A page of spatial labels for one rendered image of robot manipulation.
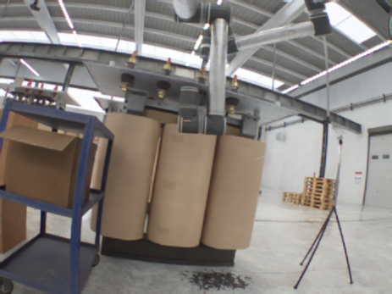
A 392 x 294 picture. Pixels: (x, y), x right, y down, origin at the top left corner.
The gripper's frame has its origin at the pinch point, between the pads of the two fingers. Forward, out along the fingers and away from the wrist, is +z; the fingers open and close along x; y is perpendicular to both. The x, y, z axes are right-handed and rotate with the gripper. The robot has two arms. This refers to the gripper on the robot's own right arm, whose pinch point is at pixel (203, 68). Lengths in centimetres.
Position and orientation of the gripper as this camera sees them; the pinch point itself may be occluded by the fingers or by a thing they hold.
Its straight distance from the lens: 175.2
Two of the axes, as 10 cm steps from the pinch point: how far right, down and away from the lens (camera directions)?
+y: -9.8, -1.4, 1.5
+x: -1.3, -1.3, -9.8
